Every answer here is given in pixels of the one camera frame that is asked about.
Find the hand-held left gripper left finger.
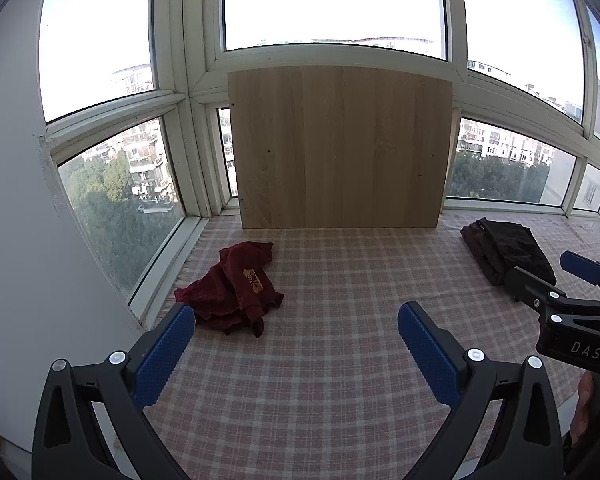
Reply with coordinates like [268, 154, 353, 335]
[31, 302, 197, 480]

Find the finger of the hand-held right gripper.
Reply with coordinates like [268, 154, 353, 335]
[505, 266, 600, 324]
[560, 250, 600, 302]

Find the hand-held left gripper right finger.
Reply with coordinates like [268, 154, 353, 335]
[397, 301, 566, 480]

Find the dark red knit garment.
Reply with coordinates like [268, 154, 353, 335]
[174, 241, 285, 338]

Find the person's right hand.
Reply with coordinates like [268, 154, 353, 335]
[570, 372, 595, 445]

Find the black folded garment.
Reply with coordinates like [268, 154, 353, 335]
[479, 217, 557, 286]

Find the dark maroon folded garment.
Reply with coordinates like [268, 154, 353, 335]
[460, 222, 506, 286]

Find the pink plaid blanket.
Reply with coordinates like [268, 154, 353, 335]
[150, 212, 600, 480]

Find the light wooden board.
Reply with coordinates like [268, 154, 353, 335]
[227, 65, 454, 231]

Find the white window frame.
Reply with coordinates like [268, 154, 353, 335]
[32, 0, 600, 322]

